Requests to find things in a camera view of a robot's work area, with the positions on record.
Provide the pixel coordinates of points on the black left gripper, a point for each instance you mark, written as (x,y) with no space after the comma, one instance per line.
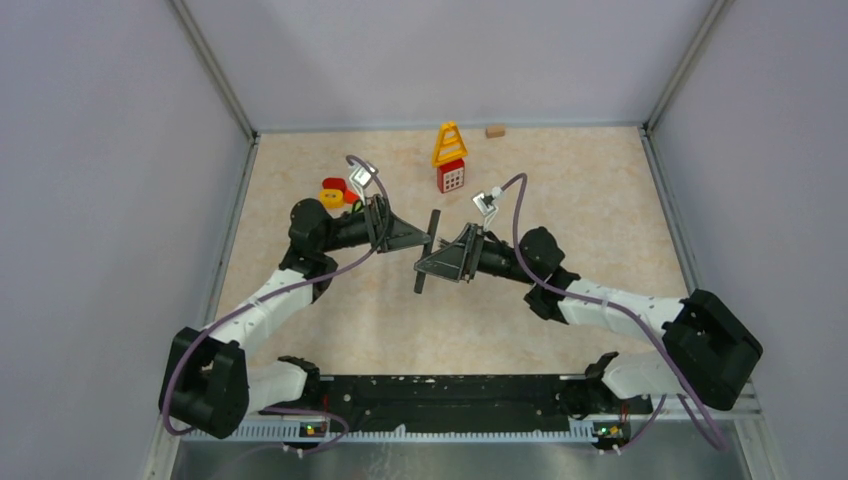
(379,219)

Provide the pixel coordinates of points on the yellow traffic light block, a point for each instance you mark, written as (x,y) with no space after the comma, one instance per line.
(332,198)

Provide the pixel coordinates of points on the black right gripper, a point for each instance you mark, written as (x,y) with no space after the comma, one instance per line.
(464,253)

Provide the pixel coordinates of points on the orange triangular toy block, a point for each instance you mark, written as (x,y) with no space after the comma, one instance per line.
(350,197)

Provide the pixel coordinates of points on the small wooden cube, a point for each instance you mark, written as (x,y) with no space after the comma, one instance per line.
(495,131)

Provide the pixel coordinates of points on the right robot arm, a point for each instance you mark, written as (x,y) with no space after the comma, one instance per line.
(698,345)

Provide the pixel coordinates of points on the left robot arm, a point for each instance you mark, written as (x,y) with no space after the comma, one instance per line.
(208,384)

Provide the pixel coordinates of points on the red rounded toy block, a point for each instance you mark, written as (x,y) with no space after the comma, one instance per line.
(335,183)

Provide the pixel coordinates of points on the red window toy block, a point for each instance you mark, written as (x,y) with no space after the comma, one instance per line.
(451,175)

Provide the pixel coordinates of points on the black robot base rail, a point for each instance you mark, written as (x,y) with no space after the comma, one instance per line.
(461,407)

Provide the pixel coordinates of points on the black TV remote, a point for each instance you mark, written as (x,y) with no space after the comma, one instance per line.
(427,249)

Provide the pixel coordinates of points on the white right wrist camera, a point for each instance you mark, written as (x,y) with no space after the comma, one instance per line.
(487,205)

